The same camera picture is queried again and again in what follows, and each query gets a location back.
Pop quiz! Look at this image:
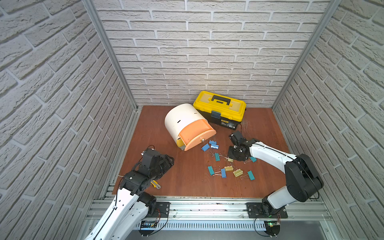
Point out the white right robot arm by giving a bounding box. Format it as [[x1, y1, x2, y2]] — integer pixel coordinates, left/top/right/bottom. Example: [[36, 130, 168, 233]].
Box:
[[228, 132, 324, 217]]

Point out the blue binder clip shiny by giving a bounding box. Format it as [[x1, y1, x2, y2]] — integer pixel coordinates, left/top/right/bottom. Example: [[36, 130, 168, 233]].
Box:
[[211, 144, 219, 150]]

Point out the right circuit board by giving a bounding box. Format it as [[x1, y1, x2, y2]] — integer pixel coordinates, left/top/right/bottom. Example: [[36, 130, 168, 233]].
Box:
[[264, 222, 281, 238]]

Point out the round white drawer cabinet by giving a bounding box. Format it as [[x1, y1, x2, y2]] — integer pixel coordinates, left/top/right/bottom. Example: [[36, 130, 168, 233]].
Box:
[[165, 104, 208, 144]]

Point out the teal binder clip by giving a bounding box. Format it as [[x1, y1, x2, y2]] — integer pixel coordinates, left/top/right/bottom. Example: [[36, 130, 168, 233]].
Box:
[[240, 171, 255, 181], [244, 157, 257, 164], [208, 166, 215, 176], [211, 153, 220, 162]]

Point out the yellow black toolbox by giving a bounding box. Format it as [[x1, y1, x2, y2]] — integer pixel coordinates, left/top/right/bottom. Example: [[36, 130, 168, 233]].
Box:
[[193, 91, 247, 130]]

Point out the yellow utility knife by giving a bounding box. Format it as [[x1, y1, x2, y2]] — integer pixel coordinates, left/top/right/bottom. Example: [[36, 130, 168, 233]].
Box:
[[151, 180, 161, 190]]

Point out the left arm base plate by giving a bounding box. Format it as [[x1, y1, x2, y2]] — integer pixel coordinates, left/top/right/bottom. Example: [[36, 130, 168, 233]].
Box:
[[147, 201, 171, 218]]

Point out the blue binder clip left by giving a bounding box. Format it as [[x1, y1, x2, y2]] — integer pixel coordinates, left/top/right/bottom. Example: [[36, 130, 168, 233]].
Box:
[[202, 144, 211, 152]]

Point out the left circuit board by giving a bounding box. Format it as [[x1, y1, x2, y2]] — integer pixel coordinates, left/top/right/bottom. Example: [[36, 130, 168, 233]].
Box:
[[139, 221, 158, 237]]

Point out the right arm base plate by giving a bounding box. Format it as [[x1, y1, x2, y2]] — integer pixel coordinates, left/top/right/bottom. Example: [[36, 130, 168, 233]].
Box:
[[246, 203, 288, 219]]

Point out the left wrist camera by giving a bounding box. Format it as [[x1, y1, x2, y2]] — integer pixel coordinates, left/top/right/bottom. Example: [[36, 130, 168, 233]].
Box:
[[140, 148, 161, 172]]

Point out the blue binder clip lower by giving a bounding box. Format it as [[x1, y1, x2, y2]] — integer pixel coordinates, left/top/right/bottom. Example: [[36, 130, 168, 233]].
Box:
[[214, 168, 227, 178]]

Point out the teal binder clip left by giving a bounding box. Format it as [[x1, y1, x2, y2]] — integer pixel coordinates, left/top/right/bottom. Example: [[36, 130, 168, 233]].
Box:
[[208, 166, 215, 176]]

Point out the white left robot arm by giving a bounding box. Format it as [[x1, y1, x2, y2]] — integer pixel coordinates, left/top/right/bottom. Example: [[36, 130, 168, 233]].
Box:
[[86, 148, 175, 240]]

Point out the aluminium rail frame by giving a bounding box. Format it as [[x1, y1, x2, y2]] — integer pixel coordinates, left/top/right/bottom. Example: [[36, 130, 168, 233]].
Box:
[[83, 195, 332, 232]]

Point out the circuit board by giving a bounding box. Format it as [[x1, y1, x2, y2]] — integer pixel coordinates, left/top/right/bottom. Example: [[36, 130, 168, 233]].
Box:
[[264, 222, 281, 238], [139, 221, 158, 237]]

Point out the orange top drawer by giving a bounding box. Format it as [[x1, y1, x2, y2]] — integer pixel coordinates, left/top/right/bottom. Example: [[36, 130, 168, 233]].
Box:
[[176, 120, 217, 151]]

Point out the teal binder clip upper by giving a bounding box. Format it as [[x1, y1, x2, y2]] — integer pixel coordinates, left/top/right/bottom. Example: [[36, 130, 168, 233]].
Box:
[[211, 153, 220, 162]]

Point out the teal binder clip lower right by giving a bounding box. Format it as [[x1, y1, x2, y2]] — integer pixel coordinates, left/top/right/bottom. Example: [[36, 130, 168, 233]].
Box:
[[240, 171, 255, 181]]

